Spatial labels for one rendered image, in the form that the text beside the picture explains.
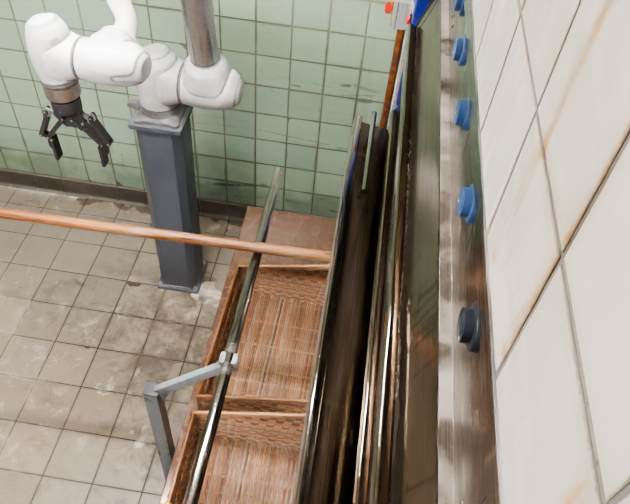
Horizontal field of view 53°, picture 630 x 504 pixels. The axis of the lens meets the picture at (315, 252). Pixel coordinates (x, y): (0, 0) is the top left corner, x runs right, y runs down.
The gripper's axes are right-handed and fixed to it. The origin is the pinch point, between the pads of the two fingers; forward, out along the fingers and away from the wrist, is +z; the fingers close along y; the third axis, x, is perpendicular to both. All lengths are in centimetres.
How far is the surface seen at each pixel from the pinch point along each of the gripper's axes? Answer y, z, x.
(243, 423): -54, 63, 39
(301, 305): -62, 75, -18
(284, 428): -66, 62, 38
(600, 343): -94, -91, 107
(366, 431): -87, -12, 73
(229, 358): -54, 17, 46
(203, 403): -40, 64, 34
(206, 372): -47, 24, 46
